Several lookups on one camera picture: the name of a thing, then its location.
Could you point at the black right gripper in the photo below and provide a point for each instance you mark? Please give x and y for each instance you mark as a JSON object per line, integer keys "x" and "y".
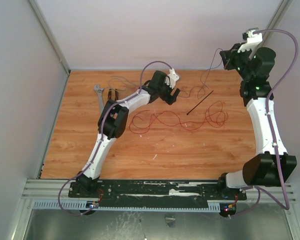
{"x": 228, "y": 58}

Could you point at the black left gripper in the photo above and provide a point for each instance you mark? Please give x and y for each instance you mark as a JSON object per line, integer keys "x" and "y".
{"x": 169, "y": 99}

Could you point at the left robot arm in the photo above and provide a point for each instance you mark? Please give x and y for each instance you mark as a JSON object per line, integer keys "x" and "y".
{"x": 113, "y": 120}

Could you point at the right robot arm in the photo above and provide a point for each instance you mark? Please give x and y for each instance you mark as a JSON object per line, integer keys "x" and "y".
{"x": 272, "y": 165}

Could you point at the black zip tie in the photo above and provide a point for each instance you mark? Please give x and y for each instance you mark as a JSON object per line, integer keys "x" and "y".
{"x": 199, "y": 102}

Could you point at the silver adjustable wrench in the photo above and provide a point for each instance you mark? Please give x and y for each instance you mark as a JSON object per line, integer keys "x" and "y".
{"x": 99, "y": 91}

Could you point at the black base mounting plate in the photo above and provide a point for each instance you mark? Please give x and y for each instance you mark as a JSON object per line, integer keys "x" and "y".
{"x": 159, "y": 191}

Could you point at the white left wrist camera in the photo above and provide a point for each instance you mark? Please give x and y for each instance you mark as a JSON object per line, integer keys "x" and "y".
{"x": 172, "y": 78}

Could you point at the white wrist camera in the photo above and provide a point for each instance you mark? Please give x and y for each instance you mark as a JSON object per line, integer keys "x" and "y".
{"x": 251, "y": 40}
{"x": 172, "y": 78}

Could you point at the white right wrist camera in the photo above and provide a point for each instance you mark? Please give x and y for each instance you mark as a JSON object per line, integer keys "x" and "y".
{"x": 251, "y": 40}

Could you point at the orange handled pliers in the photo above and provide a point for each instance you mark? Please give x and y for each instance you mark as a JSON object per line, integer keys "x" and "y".
{"x": 113, "y": 94}

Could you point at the grey slotted cable duct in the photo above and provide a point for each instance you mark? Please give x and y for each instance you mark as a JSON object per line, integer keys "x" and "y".
{"x": 85, "y": 205}

